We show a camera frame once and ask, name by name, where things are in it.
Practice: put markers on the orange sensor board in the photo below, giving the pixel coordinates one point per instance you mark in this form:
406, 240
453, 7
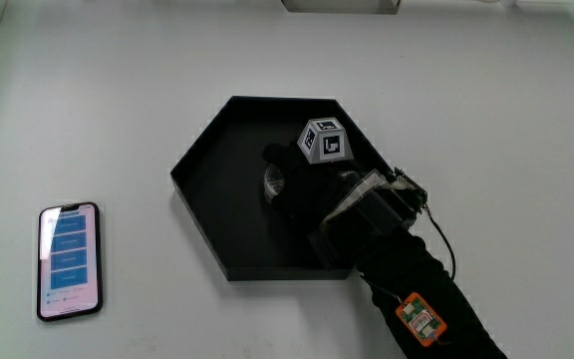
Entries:
420, 319

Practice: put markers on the black smartphone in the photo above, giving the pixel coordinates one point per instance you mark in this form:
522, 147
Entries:
69, 261

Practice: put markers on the person's right hand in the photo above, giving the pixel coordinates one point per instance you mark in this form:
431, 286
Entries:
312, 194

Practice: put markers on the black hexagonal plate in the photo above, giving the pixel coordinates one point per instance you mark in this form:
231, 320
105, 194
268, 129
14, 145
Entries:
217, 199

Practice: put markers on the grey box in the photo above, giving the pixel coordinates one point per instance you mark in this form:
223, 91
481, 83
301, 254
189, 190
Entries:
339, 6

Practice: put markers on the person's right forearm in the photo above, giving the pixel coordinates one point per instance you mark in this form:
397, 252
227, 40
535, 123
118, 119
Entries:
416, 269

